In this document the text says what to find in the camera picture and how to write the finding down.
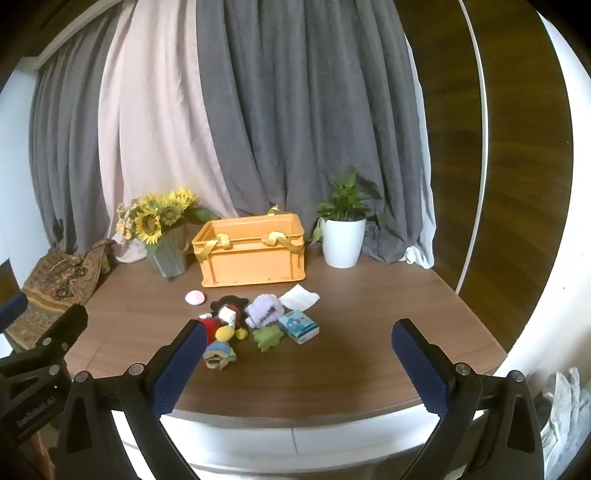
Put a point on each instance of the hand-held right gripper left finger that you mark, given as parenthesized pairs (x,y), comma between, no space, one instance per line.
(178,369)

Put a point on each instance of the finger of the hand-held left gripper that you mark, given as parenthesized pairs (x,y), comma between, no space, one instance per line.
(14,308)
(60,330)

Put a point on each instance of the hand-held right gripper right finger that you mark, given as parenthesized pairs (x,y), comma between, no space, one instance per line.
(420,364)

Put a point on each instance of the small plush doll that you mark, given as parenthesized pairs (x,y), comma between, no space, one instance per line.
(219,356)

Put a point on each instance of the black mouse plush toy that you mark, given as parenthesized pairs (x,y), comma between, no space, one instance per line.
(221,321)

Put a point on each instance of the green plush leaf toy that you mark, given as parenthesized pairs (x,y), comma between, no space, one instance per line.
(268,338)

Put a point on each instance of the blue tissue packet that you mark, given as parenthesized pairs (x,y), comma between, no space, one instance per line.
(299,326)

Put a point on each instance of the orange plastic crate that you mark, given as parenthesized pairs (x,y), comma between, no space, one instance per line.
(251,263)

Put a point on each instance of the patterned brown cushion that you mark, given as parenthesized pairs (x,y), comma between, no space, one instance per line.
(55,286)

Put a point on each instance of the pink round puff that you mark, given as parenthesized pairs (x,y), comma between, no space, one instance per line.
(195,297)

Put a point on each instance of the purple knitted cloth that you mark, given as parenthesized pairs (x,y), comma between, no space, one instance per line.
(264,310)

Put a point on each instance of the grey-green ribbed vase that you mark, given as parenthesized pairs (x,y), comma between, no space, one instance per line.
(170,256)

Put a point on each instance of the white paper napkin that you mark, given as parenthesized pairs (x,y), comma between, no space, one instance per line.
(300,297)

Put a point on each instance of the white ribbed plant pot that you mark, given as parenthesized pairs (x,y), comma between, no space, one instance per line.
(342,242)

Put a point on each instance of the crumpled white grey cloth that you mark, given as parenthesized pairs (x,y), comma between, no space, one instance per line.
(561,410)

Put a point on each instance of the sunflower bouquet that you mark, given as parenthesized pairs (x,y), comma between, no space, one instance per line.
(157,214)

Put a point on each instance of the grey curtain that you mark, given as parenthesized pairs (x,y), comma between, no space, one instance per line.
(64,152)
(304,115)

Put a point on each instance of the white curtain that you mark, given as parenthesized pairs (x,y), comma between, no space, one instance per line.
(422,184)

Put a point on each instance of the green houseplant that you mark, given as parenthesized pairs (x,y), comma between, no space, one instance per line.
(344,198)

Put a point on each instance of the pink curtain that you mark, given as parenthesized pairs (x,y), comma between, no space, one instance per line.
(152,120)

